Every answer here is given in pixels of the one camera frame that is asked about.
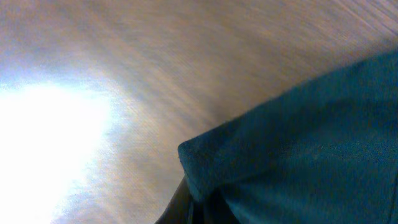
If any black t-shirt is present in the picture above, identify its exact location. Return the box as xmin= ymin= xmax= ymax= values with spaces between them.
xmin=159 ymin=52 xmax=397 ymax=223

